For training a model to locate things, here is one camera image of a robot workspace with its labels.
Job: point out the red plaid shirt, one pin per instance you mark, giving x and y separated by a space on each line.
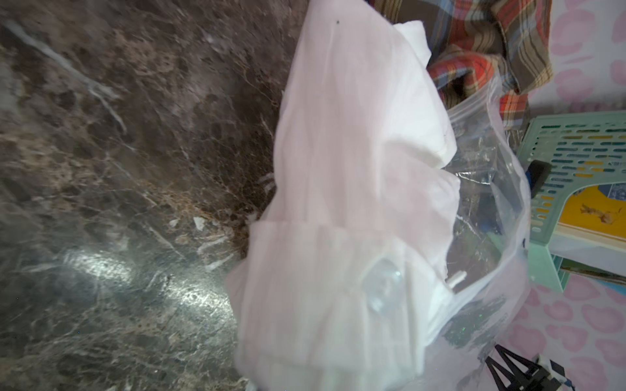
473 41

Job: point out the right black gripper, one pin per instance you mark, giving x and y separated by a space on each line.
515 373

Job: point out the green desk file organizer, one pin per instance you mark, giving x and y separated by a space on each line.
583 149

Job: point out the clear plastic vacuum bag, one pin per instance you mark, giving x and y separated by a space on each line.
491 233

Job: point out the yellow book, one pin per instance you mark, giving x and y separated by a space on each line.
599 210

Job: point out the white shirt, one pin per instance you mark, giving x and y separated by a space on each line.
345 281

